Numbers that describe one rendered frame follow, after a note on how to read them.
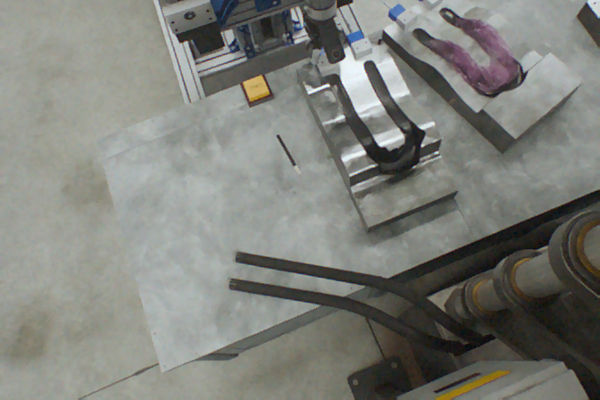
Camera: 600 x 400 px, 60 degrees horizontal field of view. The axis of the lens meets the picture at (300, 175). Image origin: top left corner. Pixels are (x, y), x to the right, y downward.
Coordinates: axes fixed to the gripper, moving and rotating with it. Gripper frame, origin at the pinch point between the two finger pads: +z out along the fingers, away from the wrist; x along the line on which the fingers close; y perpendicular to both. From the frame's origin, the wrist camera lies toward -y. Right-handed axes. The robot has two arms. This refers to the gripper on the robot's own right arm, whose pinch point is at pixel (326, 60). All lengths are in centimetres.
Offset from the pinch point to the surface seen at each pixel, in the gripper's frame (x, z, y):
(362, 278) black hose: 16, -1, -60
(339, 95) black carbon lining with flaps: 0.4, 2.3, -10.6
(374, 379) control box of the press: 18, 89, -86
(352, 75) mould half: -5.1, 1.5, -6.7
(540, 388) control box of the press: 7, -57, -87
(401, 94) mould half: -15.2, 2.1, -17.4
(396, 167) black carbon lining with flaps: -5.1, 3.4, -36.0
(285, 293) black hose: 35, 5, -55
